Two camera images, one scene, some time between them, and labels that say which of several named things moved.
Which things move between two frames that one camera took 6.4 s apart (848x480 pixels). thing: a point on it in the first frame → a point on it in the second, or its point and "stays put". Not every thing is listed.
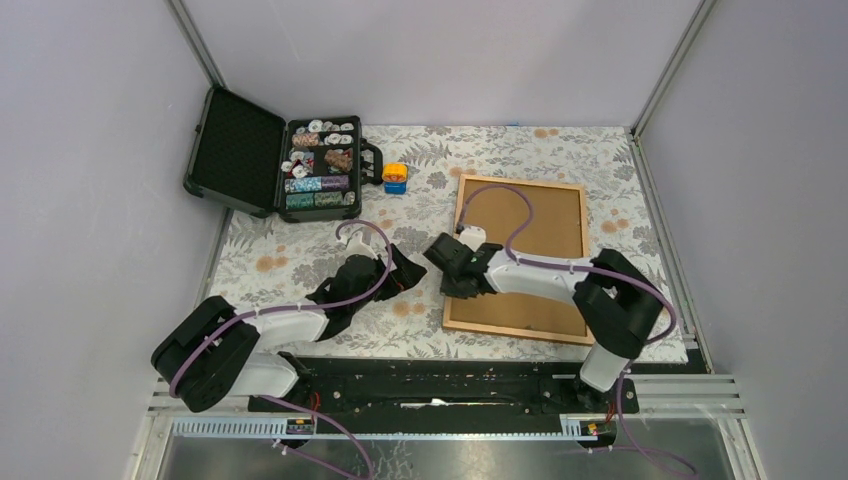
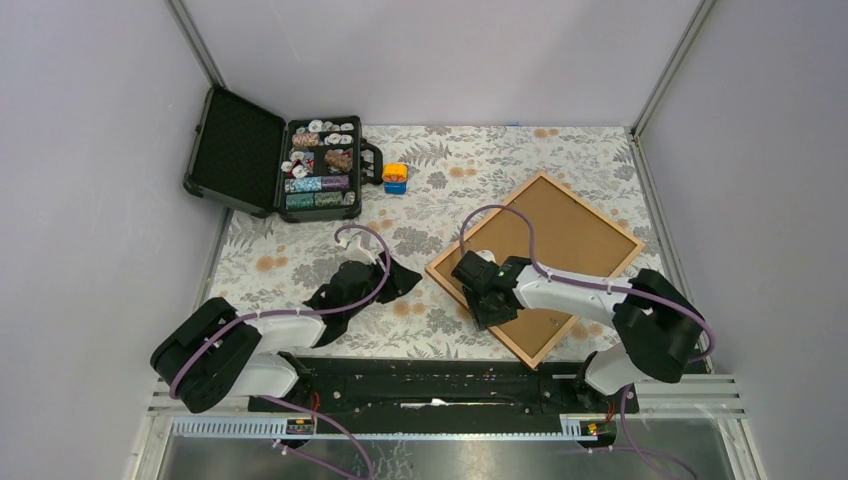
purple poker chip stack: (335, 182) stays put
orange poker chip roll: (337, 160) stays put
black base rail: (450, 387) stays put
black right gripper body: (449, 286) → (483, 313)
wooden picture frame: (585, 247) → (547, 222)
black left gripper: (405, 276) stays put
